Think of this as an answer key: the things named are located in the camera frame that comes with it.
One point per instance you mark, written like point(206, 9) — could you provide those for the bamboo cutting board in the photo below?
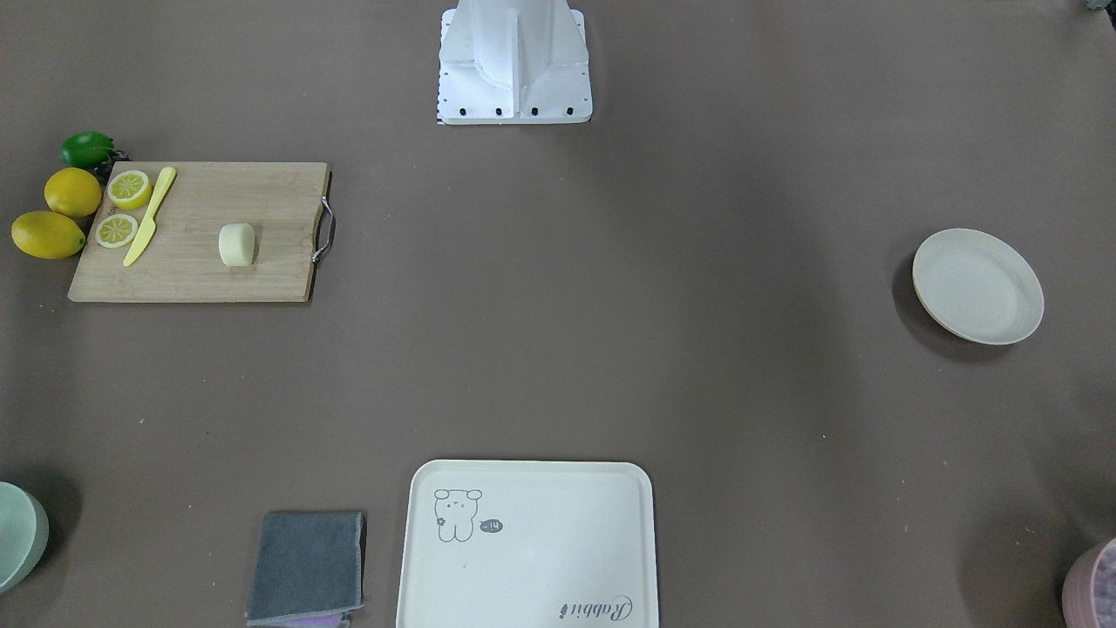
point(283, 201)

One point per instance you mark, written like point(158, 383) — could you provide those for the lemon half near knife handle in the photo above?
point(129, 190)

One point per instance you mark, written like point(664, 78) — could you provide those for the lemon half near knife tip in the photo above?
point(116, 230)

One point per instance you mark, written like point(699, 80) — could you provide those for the whole yellow lemon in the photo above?
point(47, 235)
point(73, 192)

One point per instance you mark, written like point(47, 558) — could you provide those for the grey folded cloth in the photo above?
point(308, 569)

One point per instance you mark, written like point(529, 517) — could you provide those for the beige round plate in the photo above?
point(977, 287)

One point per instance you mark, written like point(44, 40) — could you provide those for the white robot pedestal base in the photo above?
point(513, 62)

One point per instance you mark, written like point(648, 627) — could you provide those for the white steamed bun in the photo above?
point(236, 244)

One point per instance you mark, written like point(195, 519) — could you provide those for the cream rabbit tray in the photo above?
point(529, 544)

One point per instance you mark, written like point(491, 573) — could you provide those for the pink bowl with ice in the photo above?
point(1088, 597)

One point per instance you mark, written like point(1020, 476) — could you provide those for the yellow plastic knife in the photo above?
point(147, 226)

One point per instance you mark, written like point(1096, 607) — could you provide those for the mint green bowl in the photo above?
point(24, 533)

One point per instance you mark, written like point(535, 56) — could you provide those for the green lime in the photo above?
point(86, 149)

